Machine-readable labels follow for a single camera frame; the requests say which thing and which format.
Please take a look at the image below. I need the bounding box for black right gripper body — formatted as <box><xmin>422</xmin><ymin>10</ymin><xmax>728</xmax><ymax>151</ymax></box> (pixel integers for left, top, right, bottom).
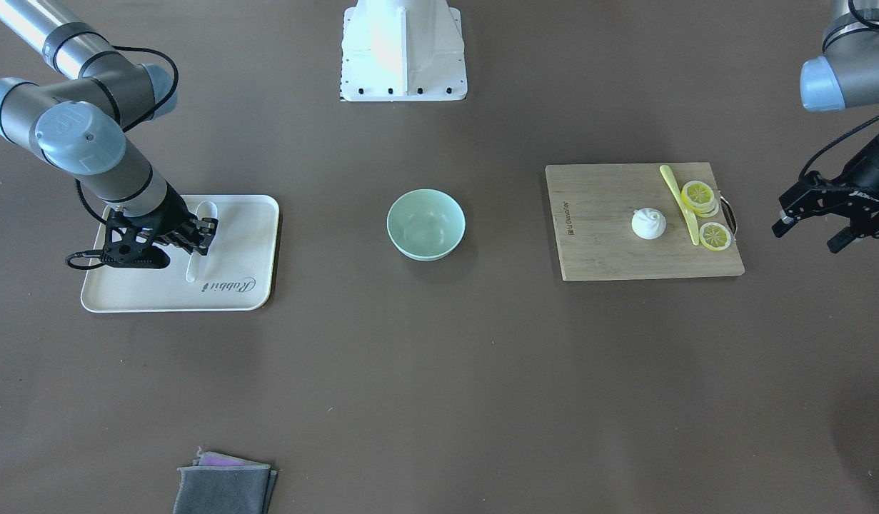
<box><xmin>100</xmin><ymin>188</ymin><xmax>197</xmax><ymax>269</ymax></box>

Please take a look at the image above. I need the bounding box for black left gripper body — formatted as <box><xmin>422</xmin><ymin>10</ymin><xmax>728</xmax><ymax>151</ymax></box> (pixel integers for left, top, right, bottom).
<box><xmin>779</xmin><ymin>133</ymin><xmax>879</xmax><ymax>238</ymax></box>

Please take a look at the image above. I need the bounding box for white ceramic spoon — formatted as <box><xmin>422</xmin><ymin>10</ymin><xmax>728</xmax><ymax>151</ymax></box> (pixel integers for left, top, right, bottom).
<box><xmin>185</xmin><ymin>201</ymin><xmax>218</xmax><ymax>283</ymax></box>

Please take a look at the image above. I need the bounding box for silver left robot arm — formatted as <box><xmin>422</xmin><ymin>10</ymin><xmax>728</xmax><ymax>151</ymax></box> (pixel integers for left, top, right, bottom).
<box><xmin>773</xmin><ymin>1</ymin><xmax>879</xmax><ymax>253</ymax></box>

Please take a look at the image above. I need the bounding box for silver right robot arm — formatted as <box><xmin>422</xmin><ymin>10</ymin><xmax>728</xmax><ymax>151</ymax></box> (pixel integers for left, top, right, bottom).
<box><xmin>0</xmin><ymin>1</ymin><xmax>218</xmax><ymax>271</ymax></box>

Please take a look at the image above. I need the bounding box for white steamed bun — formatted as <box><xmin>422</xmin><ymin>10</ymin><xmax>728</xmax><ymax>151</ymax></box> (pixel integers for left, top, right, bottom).
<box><xmin>631</xmin><ymin>208</ymin><xmax>667</xmax><ymax>240</ymax></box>

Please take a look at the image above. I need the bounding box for mint green bowl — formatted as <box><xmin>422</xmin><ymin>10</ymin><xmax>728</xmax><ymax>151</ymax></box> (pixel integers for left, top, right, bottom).
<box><xmin>386</xmin><ymin>188</ymin><xmax>466</xmax><ymax>261</ymax></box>

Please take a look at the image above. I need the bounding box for beige rabbit serving tray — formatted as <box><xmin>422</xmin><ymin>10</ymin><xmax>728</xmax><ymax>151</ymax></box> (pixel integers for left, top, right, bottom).
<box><xmin>80</xmin><ymin>194</ymin><xmax>280</xmax><ymax>313</ymax></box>

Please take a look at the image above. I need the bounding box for lower lemon slice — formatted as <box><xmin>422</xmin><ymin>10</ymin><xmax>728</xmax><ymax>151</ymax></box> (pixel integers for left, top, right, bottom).
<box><xmin>699</xmin><ymin>222</ymin><xmax>734</xmax><ymax>251</ymax></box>

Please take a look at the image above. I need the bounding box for upper lemon slice stack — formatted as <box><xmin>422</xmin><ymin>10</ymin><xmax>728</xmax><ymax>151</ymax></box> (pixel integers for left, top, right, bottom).
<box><xmin>680</xmin><ymin>180</ymin><xmax>720</xmax><ymax>218</ymax></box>

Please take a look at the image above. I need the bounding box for yellow plastic knife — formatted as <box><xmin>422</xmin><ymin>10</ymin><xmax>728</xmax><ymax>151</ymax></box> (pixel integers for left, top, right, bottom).
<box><xmin>659</xmin><ymin>165</ymin><xmax>700</xmax><ymax>246</ymax></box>

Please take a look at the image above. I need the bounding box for wooden cutting board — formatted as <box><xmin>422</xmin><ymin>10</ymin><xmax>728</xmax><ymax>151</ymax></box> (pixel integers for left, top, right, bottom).
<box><xmin>545</xmin><ymin>163</ymin><xmax>745</xmax><ymax>282</ymax></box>

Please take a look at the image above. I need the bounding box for purple cloth under grey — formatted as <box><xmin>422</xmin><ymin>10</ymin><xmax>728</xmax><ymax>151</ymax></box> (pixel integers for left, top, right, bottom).
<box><xmin>194</xmin><ymin>453</ymin><xmax>246</xmax><ymax>466</ymax></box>

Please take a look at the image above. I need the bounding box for grey folded cloth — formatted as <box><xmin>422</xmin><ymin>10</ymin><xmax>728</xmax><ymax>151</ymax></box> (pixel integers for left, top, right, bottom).
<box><xmin>174</xmin><ymin>449</ymin><xmax>278</xmax><ymax>513</ymax></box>

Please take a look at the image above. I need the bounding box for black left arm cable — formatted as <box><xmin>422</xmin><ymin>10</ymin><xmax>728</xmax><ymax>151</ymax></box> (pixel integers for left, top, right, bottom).
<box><xmin>799</xmin><ymin>0</ymin><xmax>879</xmax><ymax>181</ymax></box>

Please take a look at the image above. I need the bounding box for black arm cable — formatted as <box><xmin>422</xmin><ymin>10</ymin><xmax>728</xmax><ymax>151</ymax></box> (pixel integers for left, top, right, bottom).
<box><xmin>799</xmin><ymin>0</ymin><xmax>879</xmax><ymax>181</ymax></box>
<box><xmin>65</xmin><ymin>46</ymin><xmax>180</xmax><ymax>271</ymax></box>

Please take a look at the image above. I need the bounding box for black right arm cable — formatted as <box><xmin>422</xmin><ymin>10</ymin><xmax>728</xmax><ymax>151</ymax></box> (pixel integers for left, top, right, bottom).
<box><xmin>65</xmin><ymin>46</ymin><xmax>180</xmax><ymax>271</ymax></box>

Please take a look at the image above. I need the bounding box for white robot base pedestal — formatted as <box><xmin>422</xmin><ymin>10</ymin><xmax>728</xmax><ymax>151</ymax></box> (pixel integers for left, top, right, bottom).
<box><xmin>339</xmin><ymin>1</ymin><xmax>468</xmax><ymax>102</ymax></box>

